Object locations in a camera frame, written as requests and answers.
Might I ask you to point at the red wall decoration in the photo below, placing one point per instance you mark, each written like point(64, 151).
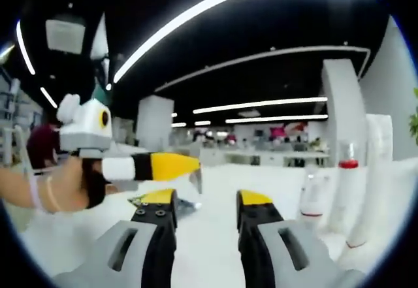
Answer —
point(287, 129)

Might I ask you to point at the large white pillar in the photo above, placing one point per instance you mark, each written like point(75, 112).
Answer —
point(343, 105)

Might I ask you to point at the background office desks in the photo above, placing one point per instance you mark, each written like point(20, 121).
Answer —
point(261, 157)

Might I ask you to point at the white skincare bottle red collar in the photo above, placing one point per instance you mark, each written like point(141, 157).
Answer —
point(346, 186)

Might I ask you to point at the person's left hand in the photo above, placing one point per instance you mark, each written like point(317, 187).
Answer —
point(72, 186)

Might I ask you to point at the long ceiling light strip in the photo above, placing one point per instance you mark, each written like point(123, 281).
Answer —
point(228, 4)

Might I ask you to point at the green potted plant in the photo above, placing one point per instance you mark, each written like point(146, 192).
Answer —
point(414, 118)

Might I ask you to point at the ceiling air conditioner unit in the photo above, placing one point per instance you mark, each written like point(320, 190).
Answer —
point(65, 35)

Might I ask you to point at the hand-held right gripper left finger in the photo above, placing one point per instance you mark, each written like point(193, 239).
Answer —
point(160, 242)

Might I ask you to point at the green skincare sachet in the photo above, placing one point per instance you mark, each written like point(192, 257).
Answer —
point(187, 204)

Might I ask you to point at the white shelf rack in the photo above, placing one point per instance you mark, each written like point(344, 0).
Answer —
point(9, 121)

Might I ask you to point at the green hanging banner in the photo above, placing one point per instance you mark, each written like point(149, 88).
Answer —
point(102, 96)

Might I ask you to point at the white skincare tube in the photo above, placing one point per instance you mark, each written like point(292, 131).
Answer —
point(375, 170)

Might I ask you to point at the white skincare bottle clear cap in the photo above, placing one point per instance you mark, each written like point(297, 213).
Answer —
point(315, 196)

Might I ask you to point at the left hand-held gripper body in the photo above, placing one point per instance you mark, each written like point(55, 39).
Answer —
point(86, 128)

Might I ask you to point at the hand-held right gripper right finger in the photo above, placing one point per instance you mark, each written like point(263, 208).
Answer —
point(254, 242)

